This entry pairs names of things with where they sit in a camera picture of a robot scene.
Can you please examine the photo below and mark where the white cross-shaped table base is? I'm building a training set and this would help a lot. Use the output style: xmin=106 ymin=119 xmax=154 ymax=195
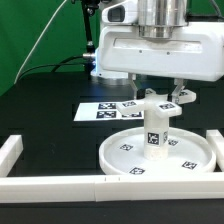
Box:
xmin=116 ymin=89 xmax=196 ymax=118

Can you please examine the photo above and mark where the white fence bar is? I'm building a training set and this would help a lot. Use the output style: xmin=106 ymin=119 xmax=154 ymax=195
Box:
xmin=206 ymin=129 xmax=224 ymax=172
xmin=0 ymin=135 xmax=23 ymax=178
xmin=0 ymin=172 xmax=224 ymax=203

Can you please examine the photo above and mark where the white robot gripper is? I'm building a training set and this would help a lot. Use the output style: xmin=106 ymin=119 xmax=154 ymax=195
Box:
xmin=98 ymin=22 xmax=224 ymax=103

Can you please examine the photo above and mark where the white right fence bar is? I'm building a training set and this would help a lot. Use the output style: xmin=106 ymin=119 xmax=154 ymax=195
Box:
xmin=206 ymin=129 xmax=224 ymax=172

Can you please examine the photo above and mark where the white marker sheet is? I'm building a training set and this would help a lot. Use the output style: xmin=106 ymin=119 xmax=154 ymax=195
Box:
xmin=74 ymin=102 xmax=144 ymax=121

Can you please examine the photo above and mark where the white front fence bar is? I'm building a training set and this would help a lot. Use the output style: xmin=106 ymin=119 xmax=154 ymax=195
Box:
xmin=0 ymin=172 xmax=224 ymax=203

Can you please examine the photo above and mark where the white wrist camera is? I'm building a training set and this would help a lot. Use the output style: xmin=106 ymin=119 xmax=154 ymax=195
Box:
xmin=101 ymin=0 xmax=138 ymax=25

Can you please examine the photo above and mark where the black cable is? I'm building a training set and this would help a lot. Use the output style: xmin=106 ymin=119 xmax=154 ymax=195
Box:
xmin=14 ymin=54 xmax=91 ymax=84

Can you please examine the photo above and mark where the black camera stand pole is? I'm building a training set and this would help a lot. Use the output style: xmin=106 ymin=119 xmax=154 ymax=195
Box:
xmin=79 ymin=0 xmax=101 ymax=76

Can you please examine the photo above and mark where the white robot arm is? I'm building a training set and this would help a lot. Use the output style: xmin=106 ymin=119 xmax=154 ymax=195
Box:
xmin=91 ymin=0 xmax=224 ymax=87

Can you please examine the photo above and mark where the white round table top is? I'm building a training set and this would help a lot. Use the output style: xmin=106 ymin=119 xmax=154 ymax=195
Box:
xmin=99 ymin=127 xmax=216 ymax=176

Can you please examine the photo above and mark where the white left fence bar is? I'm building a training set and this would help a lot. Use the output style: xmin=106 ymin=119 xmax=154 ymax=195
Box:
xmin=0 ymin=135 xmax=23 ymax=178

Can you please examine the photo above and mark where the white cable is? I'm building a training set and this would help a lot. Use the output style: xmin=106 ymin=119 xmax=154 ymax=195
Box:
xmin=13 ymin=0 xmax=69 ymax=85

